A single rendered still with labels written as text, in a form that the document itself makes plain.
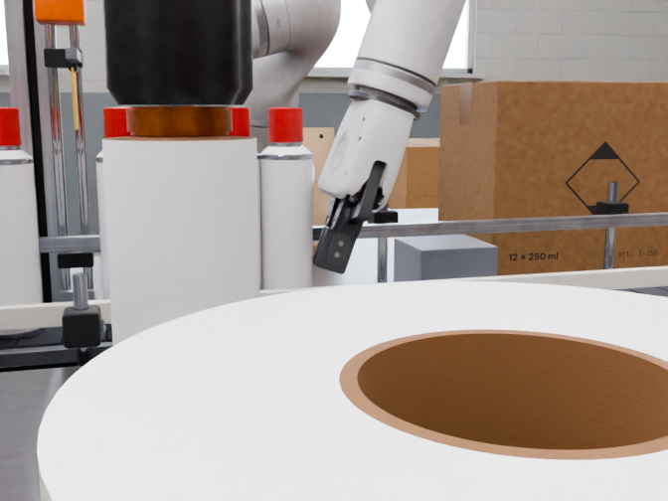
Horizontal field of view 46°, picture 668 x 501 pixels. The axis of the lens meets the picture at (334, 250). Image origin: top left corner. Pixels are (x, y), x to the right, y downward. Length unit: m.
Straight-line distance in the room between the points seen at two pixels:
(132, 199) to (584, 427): 0.29
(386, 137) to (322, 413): 0.59
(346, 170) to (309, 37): 0.52
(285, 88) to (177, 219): 0.87
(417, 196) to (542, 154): 2.94
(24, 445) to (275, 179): 0.35
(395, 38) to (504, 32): 5.78
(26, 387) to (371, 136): 0.36
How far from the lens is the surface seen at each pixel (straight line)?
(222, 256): 0.44
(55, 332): 0.77
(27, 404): 0.60
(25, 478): 0.49
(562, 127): 1.09
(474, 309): 0.24
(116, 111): 0.73
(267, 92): 1.28
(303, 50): 1.25
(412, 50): 0.75
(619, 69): 6.92
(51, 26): 0.83
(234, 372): 0.18
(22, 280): 0.75
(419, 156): 3.98
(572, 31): 6.75
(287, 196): 0.75
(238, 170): 0.44
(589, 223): 0.94
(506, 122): 1.06
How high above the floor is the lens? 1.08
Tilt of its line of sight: 10 degrees down
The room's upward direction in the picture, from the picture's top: straight up
